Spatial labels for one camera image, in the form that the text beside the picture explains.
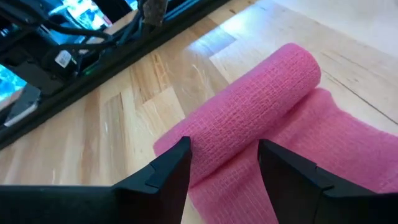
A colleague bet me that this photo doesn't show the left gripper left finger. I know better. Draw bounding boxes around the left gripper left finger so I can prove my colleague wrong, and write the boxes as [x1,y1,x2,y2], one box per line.
[0,136,193,224]

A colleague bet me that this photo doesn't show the black aluminium table frame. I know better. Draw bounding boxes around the black aluminium table frame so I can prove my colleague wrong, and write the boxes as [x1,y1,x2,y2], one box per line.
[0,0,233,150]

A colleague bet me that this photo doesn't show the white cable tag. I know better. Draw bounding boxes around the white cable tag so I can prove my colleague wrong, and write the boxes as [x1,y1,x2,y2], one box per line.
[54,49,73,68]

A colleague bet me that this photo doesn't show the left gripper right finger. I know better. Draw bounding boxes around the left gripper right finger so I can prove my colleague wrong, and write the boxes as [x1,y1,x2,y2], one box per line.
[257,139,398,224]

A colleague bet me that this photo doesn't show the thick black cable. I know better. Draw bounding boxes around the thick black cable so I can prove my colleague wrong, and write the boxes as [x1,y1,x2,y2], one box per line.
[0,6,114,43]

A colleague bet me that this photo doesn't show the pink elastic bandage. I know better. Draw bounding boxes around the pink elastic bandage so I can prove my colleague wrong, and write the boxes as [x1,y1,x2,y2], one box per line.
[153,42,398,224]

